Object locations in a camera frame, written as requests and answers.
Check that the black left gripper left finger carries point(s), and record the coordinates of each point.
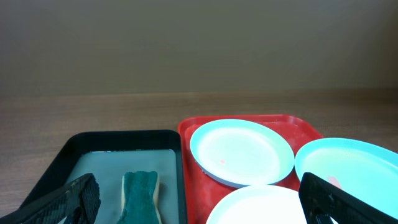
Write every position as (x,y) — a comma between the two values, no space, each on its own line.
(75,202)

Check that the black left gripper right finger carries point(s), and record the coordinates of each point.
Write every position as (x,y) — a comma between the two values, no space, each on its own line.
(324,203)

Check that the white plate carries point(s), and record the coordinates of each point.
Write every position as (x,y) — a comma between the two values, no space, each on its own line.
(259,204)

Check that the turquoise plate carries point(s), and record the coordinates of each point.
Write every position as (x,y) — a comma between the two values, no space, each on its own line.
(363,170)

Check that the green yellow sponge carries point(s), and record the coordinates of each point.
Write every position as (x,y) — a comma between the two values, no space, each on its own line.
(139,198)

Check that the black water tray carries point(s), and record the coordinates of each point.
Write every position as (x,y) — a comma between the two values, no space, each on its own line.
(108,155)

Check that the red plastic tray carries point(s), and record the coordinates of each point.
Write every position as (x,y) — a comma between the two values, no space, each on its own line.
(201,191)

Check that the light blue far plate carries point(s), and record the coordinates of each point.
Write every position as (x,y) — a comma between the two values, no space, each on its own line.
(240,153)

